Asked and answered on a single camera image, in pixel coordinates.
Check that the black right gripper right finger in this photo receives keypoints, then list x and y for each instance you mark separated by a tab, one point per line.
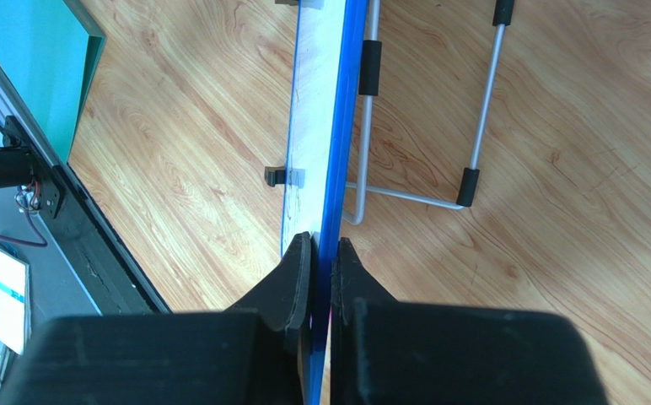
350	281

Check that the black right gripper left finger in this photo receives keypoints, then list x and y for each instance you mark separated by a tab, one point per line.
281	341

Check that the blue framed whiteboard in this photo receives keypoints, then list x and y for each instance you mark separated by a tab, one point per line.
327	60

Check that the teal green mat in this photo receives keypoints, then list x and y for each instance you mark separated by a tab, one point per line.
49	51

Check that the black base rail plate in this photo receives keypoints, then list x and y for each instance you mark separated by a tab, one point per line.
103	265

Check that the silver wire board stand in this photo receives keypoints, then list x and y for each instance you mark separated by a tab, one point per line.
426	80

